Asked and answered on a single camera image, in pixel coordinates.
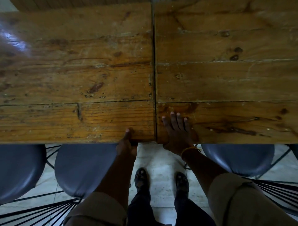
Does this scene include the person's right hand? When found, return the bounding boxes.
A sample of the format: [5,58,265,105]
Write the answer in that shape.
[162,112,195,156]

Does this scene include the person's left hand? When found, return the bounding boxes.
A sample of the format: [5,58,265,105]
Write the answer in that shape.
[116,128,138,157]

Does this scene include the person's right forearm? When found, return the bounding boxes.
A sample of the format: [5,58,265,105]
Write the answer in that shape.
[181,149,230,198]

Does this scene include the person's left forearm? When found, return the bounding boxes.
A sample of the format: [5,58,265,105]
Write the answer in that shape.
[94,152,138,211]

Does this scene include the black sandal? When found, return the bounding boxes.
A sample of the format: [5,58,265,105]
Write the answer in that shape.
[175,172,190,194]
[134,167,149,192]

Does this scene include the dark trousers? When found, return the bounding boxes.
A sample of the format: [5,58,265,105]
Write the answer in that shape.
[126,185,217,226]

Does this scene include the beige shirt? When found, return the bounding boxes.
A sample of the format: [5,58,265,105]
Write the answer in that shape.
[63,173,298,226]

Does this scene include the orange thread bracelet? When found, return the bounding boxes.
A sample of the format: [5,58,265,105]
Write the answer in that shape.
[181,146,202,159]

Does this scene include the grey seat wire chair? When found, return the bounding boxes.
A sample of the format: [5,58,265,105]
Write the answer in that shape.
[0,144,47,206]
[0,144,119,226]
[183,144,298,217]

